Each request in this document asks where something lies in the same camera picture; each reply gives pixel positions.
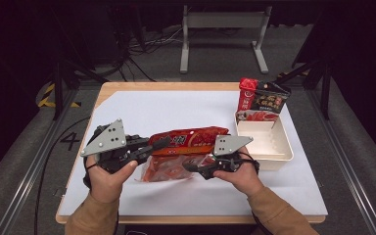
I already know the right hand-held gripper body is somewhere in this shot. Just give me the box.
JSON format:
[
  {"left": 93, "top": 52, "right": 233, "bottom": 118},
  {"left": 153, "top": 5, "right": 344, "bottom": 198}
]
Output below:
[{"left": 202, "top": 134, "right": 260, "bottom": 180}]

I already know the aluminium rail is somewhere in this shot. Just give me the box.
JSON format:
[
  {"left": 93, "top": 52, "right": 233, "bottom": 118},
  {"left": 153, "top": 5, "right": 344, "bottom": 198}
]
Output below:
[
  {"left": 0, "top": 87, "right": 79, "bottom": 235},
  {"left": 306, "top": 87, "right": 376, "bottom": 235}
]

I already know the black tripod stand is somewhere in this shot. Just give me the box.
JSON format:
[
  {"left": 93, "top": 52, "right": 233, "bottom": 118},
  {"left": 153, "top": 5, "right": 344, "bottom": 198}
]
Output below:
[
  {"left": 50, "top": 48, "right": 109, "bottom": 121},
  {"left": 273, "top": 55, "right": 332, "bottom": 121}
]

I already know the red black hotpot packet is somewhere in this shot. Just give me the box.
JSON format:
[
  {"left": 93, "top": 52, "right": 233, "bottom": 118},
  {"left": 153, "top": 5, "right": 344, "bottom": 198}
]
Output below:
[{"left": 235, "top": 76, "right": 292, "bottom": 125}]

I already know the person's left hand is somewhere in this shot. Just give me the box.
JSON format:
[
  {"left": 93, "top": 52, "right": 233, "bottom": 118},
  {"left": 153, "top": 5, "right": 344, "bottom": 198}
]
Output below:
[{"left": 85, "top": 155, "right": 139, "bottom": 204}]

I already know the person's right hand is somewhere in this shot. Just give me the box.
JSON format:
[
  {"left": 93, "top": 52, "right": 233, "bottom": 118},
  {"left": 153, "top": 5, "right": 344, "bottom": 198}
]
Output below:
[{"left": 212, "top": 146, "right": 265, "bottom": 197}]

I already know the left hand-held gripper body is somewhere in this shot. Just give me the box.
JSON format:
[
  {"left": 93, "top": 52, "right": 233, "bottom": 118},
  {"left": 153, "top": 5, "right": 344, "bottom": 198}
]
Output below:
[{"left": 79, "top": 117, "right": 151, "bottom": 174}]

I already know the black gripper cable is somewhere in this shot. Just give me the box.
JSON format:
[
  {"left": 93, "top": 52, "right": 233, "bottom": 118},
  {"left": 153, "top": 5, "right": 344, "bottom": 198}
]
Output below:
[
  {"left": 82, "top": 156, "right": 121, "bottom": 235},
  {"left": 236, "top": 150, "right": 272, "bottom": 235}
]

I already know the grey metal stand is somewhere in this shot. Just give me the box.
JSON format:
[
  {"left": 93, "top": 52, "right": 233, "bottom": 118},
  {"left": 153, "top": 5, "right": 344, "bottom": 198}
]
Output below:
[{"left": 179, "top": 4, "right": 273, "bottom": 74}]

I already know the black floor cable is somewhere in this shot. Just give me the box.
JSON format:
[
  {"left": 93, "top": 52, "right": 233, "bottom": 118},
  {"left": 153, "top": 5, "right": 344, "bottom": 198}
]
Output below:
[{"left": 33, "top": 117, "right": 92, "bottom": 235}]

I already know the white paper mat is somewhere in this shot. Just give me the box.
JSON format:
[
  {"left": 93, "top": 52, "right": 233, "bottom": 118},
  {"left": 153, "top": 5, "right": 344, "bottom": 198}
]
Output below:
[{"left": 58, "top": 90, "right": 329, "bottom": 217}]

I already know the white plastic box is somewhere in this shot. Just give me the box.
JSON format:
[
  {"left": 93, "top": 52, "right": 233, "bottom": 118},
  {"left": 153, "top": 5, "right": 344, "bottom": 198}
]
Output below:
[{"left": 233, "top": 111, "right": 295, "bottom": 171}]

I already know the bundle of floor cables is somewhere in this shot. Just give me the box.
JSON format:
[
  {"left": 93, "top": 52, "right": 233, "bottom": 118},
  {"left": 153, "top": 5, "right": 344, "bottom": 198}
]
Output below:
[{"left": 123, "top": 27, "right": 184, "bottom": 82}]

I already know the yellow black striped tape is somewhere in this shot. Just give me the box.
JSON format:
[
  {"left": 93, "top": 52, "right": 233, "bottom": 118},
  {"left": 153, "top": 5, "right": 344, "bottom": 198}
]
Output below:
[{"left": 38, "top": 82, "right": 81, "bottom": 109}]

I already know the wooden table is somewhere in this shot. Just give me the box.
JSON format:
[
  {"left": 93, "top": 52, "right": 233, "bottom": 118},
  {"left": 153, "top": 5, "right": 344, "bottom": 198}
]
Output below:
[{"left": 55, "top": 81, "right": 329, "bottom": 225}]

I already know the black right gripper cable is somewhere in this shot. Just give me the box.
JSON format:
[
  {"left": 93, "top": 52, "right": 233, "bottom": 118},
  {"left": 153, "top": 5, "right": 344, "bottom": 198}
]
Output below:
[{"left": 236, "top": 150, "right": 272, "bottom": 235}]

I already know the orange clear snack packet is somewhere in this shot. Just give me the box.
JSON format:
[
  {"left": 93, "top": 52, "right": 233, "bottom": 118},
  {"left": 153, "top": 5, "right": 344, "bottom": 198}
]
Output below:
[{"left": 140, "top": 125, "right": 230, "bottom": 183}]

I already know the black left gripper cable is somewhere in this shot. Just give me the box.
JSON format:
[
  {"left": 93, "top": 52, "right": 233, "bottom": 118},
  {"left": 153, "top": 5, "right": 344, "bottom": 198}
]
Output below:
[{"left": 82, "top": 156, "right": 121, "bottom": 235}]

